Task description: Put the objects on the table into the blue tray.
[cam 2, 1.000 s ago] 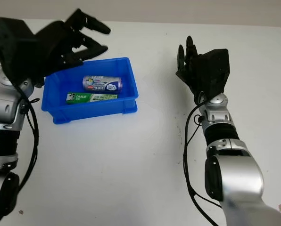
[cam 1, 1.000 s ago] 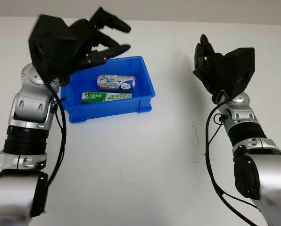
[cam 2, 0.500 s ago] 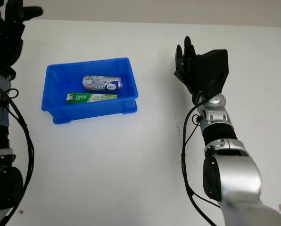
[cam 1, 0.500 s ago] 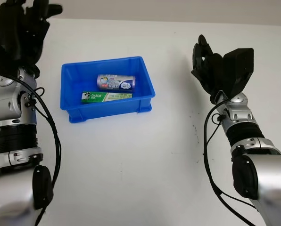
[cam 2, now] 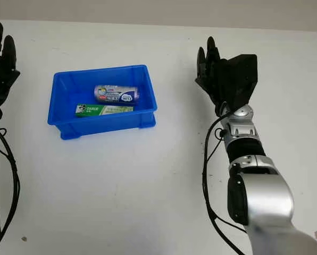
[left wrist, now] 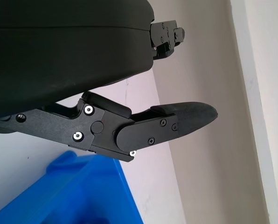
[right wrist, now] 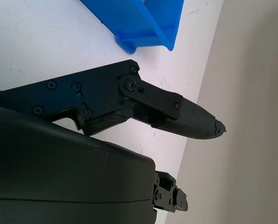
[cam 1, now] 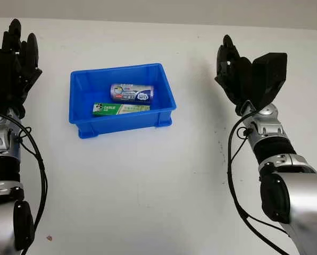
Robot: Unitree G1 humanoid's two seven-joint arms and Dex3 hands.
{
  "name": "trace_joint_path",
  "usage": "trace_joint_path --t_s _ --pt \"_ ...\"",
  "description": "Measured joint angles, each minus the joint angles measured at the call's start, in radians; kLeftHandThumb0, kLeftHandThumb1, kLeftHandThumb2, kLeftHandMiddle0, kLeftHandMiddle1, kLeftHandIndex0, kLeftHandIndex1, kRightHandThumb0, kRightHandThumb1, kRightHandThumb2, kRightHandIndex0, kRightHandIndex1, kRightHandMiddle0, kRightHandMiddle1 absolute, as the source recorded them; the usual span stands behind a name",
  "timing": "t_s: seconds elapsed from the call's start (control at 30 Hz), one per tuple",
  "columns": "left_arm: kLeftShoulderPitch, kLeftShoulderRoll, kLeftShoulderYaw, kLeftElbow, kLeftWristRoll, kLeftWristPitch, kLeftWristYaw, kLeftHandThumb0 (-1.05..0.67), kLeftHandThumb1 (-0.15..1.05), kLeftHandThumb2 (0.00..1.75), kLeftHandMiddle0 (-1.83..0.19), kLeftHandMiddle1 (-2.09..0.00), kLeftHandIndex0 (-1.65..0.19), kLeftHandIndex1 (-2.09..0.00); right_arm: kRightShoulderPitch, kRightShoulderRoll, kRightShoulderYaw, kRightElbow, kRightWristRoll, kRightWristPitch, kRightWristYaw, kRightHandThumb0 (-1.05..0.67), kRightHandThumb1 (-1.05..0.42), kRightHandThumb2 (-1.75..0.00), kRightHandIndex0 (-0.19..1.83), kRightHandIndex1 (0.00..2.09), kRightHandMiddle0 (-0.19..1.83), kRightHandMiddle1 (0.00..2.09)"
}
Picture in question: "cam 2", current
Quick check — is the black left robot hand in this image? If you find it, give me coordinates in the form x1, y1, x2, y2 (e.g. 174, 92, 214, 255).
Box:
0, 21, 21, 121

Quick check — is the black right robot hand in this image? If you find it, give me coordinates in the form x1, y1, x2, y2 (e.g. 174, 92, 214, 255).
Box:
194, 36, 239, 116

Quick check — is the green toothpaste box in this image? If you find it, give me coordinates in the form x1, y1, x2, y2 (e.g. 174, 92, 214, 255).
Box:
74, 104, 135, 118

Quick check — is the blue plastic tray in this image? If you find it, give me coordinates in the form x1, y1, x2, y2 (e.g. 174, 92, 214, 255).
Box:
46, 64, 159, 141

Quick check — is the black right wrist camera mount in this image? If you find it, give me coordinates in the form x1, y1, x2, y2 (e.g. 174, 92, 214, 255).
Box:
221, 53, 258, 112

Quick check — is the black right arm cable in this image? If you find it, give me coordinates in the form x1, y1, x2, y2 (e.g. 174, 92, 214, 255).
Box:
201, 113, 249, 255

